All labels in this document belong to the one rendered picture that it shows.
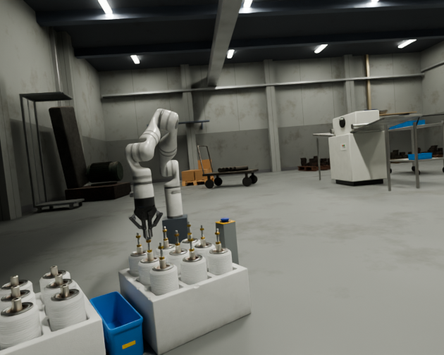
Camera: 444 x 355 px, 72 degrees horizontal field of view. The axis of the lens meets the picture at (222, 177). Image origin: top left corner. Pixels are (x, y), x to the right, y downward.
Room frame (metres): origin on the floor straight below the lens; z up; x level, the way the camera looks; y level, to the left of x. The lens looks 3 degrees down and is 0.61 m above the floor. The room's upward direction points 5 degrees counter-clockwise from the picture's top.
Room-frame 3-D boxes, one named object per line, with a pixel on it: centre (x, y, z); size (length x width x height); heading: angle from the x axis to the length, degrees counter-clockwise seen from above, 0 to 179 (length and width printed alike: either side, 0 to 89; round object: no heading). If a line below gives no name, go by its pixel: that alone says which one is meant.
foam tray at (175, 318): (1.21, 0.20, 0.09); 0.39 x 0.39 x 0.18; 34
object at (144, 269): (1.15, 0.30, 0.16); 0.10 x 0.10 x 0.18
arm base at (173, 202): (1.77, 0.29, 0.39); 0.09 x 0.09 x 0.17; 5
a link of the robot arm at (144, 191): (1.17, 0.31, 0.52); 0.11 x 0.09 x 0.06; 22
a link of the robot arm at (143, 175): (1.15, 0.31, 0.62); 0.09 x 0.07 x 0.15; 77
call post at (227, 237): (1.44, 0.00, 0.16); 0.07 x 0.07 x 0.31; 34
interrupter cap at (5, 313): (0.81, 0.59, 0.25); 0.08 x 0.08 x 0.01
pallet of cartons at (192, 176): (8.59, 0.65, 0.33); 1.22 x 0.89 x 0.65; 3
